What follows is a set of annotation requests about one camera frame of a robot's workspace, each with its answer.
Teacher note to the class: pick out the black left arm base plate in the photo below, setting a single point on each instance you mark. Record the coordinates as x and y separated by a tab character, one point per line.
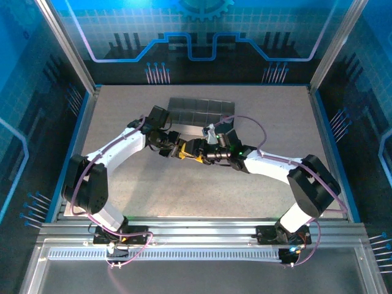
137	232

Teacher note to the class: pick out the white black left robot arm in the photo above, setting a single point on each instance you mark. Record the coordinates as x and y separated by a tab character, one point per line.
122	147

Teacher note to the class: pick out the aluminium table side rail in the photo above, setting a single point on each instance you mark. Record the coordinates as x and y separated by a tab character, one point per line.
87	122
324	144

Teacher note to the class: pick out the black connector box with lights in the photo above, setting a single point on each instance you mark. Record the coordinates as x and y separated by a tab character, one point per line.
289	255

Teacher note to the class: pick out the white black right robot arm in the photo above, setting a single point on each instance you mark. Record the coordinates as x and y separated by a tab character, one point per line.
269	165

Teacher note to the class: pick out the aluminium upright frame post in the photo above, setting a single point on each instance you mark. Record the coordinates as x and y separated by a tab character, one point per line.
337	43
66	43

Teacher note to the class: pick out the grey metal compartment organizer box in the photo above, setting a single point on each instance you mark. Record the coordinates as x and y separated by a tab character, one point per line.
196	110

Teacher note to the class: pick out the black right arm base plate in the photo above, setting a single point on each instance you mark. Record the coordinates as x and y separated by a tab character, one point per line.
266	234

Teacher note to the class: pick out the grey metal sheet panel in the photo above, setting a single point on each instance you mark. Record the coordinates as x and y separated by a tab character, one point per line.
199	278

